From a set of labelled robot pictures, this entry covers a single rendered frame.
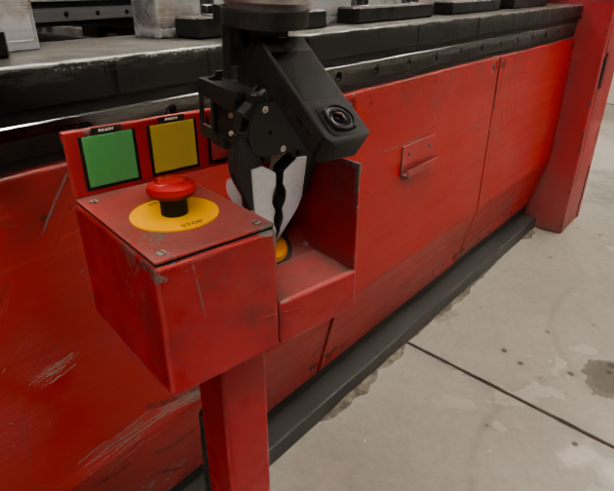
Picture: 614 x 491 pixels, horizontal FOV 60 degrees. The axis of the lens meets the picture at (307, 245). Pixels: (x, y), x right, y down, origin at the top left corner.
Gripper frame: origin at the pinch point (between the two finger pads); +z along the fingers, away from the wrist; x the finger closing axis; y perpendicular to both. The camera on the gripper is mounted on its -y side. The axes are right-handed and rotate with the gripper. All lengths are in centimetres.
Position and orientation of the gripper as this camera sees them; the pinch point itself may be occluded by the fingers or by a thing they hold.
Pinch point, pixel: (274, 235)
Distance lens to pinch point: 51.5
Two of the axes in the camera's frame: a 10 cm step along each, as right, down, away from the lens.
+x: -7.6, 2.9, -5.8
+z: -0.6, 8.6, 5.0
